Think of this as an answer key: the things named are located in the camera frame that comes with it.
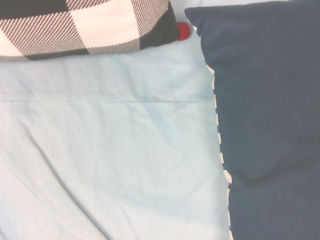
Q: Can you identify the blue striped pillow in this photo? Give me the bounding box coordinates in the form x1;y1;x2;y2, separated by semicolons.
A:
184;0;320;240

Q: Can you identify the black white checkered pillow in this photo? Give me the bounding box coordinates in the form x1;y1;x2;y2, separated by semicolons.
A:
0;0;192;62

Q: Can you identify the light blue covered sofa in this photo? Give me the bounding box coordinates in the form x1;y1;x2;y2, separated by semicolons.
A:
0;0;293;240

